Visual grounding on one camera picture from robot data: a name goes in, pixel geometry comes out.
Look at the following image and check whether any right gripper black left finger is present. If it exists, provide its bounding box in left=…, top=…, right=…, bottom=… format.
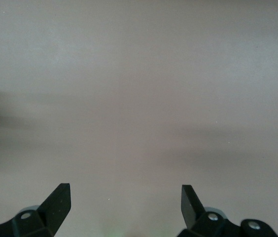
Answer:
left=0, top=183, right=71, bottom=237

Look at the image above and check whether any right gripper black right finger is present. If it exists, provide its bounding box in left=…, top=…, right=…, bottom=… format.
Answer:
left=177, top=184, right=278, bottom=237

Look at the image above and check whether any brown table cover sheet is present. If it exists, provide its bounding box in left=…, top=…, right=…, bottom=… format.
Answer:
left=0, top=0, right=278, bottom=237

